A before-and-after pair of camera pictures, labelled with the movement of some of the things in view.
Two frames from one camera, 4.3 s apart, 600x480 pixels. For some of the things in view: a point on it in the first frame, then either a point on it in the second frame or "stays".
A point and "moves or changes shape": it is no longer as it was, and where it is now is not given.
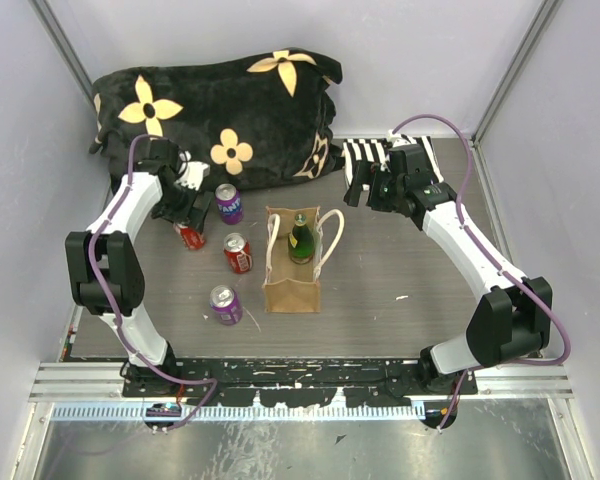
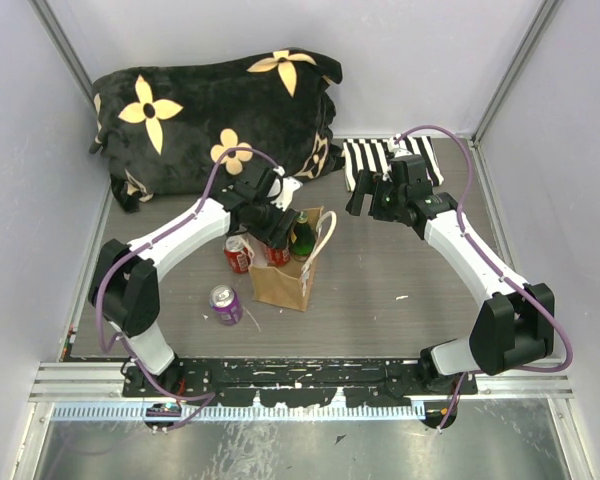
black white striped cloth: (374, 151) stays
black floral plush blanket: (256, 120) stays
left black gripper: (194, 216) -> (276, 236)
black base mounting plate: (298, 381) stays
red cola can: (238, 252) stays
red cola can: (192, 238) moves or changes shape
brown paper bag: (293, 270) moves or changes shape
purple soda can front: (227, 304) stays
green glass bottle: (301, 245) stays
